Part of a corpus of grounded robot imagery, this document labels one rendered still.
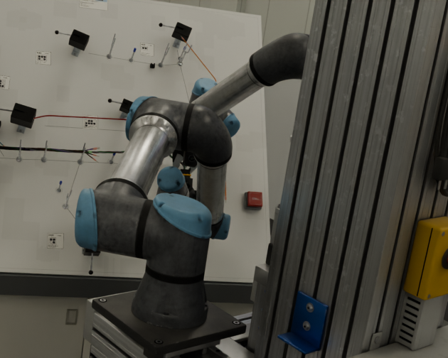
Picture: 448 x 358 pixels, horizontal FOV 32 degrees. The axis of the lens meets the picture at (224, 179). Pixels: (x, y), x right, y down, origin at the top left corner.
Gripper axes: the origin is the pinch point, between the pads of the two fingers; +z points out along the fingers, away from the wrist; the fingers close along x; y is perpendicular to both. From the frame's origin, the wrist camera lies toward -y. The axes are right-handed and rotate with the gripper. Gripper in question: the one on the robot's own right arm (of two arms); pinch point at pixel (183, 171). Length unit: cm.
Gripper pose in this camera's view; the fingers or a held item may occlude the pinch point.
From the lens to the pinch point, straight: 253.5
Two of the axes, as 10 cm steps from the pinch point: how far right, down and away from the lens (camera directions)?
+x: -9.7, -1.2, -2.3
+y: -0.8, -7.1, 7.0
